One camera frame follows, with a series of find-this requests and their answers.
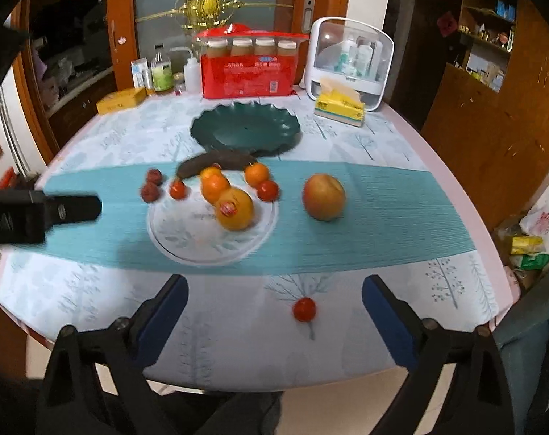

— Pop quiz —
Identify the small white carton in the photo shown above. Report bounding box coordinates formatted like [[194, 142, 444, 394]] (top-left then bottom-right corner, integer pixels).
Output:
[[131, 58, 153, 90]]

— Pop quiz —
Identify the small tangerine with stem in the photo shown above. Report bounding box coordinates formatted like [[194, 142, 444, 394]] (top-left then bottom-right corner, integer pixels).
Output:
[[244, 162, 270, 189]]

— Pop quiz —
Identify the green label clear bottle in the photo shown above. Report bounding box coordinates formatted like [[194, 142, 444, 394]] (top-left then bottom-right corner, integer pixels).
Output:
[[150, 44, 173, 93]]

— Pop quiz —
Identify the white round printed placemat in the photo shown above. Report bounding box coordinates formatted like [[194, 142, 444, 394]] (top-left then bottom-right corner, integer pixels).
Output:
[[146, 172, 279, 267]]

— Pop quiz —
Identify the wooden cabinet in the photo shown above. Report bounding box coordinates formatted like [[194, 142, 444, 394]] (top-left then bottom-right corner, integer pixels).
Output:
[[422, 0, 549, 229]]

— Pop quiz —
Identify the dark red lychee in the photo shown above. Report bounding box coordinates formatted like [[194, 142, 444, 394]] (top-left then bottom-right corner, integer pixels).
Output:
[[146, 169, 164, 187], [140, 182, 160, 203]]

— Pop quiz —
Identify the white cosmetics storage box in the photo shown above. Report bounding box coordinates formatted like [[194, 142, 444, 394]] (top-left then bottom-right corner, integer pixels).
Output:
[[303, 17, 395, 112]]

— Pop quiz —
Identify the overripe dark banana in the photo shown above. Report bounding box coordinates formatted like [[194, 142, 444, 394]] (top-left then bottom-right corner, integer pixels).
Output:
[[176, 150, 257, 180]]

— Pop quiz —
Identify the white squeeze bottle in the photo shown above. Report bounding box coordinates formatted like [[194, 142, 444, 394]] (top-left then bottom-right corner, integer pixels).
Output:
[[169, 46, 203, 94]]

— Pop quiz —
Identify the small red tomato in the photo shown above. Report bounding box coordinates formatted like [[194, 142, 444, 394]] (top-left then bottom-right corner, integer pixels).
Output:
[[168, 179, 188, 200]]

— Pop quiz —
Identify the yellow tissue pack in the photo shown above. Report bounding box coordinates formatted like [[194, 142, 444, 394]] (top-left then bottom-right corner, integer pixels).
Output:
[[315, 78, 365, 128]]

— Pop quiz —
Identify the small orange mandarin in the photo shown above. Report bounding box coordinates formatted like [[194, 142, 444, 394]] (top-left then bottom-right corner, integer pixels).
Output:
[[200, 166, 222, 182]]

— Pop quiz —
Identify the red yellow apple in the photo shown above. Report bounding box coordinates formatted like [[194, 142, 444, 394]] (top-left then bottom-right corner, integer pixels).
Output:
[[303, 173, 346, 221]]

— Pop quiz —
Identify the teal striped table runner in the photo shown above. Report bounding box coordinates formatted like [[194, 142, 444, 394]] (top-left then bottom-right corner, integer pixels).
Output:
[[36, 160, 474, 276]]

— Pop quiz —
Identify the orange tangerine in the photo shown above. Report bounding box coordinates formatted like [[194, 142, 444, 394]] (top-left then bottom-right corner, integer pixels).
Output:
[[201, 174, 231, 204]]

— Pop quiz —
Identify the wooden glass door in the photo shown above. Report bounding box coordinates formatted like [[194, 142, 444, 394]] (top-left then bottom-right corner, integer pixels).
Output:
[[106, 0, 348, 90]]

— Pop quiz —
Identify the dark green scalloped plate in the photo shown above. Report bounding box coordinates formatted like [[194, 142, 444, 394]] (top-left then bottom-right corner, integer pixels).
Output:
[[190, 102, 301, 156]]

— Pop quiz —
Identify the gold ornament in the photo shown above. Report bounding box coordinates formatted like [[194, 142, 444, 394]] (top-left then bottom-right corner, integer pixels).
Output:
[[135, 0, 293, 33]]

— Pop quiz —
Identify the red cherry tomato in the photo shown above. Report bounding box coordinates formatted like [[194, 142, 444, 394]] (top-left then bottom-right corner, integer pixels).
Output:
[[255, 180, 279, 202]]

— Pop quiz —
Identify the small glass jar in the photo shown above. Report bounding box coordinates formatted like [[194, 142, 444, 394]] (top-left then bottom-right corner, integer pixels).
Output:
[[173, 73, 186, 95]]

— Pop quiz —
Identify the yellow flat box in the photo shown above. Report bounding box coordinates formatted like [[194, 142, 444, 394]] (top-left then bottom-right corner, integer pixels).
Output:
[[95, 87, 147, 115]]

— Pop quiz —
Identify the large yellow orange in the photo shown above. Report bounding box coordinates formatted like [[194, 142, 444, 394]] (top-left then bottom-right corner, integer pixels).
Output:
[[215, 187, 255, 231]]

